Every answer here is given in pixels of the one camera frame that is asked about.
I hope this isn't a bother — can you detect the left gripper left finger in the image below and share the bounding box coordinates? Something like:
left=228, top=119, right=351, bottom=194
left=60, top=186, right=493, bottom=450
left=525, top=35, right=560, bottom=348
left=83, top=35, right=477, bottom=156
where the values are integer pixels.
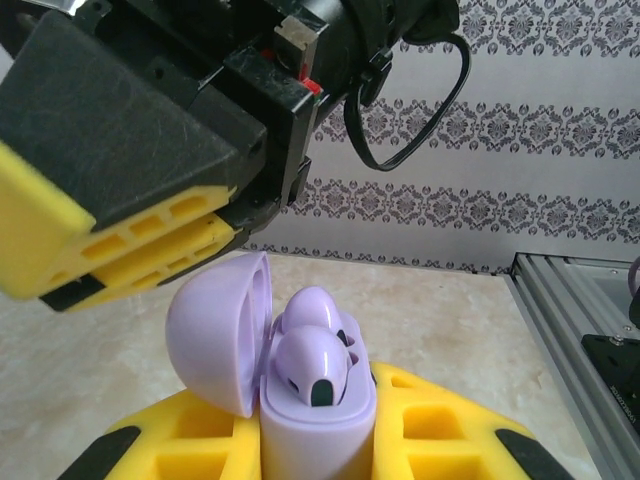
left=74, top=389, right=266, bottom=480

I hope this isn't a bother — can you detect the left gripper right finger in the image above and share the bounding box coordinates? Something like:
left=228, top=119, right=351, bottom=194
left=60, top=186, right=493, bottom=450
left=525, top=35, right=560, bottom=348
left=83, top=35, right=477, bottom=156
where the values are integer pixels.
left=370, top=362, right=576, bottom=480

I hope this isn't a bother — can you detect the purple earbud charging case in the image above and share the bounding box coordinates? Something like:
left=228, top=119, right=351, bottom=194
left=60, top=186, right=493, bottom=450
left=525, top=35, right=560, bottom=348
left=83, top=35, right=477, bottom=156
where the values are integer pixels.
left=166, top=252, right=378, bottom=480

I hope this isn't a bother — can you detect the purple wireless earbud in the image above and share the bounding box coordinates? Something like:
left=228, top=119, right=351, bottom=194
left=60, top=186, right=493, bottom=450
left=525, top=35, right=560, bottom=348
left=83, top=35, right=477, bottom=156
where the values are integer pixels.
left=280, top=285, right=346, bottom=341
left=273, top=324, right=352, bottom=407

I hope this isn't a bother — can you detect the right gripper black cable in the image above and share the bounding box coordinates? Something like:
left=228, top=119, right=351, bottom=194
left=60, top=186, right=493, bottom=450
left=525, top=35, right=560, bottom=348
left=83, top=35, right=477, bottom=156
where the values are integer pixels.
left=343, top=33, right=473, bottom=173

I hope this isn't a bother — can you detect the aluminium mounting rail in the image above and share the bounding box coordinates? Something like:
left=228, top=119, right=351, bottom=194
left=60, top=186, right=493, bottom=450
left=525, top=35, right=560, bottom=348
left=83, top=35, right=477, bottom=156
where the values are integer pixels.
left=509, top=252, right=640, bottom=480

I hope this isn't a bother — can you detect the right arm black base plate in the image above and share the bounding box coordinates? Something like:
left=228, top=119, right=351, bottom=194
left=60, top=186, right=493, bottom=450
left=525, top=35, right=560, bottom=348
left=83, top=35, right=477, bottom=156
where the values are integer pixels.
left=581, top=329, right=640, bottom=437

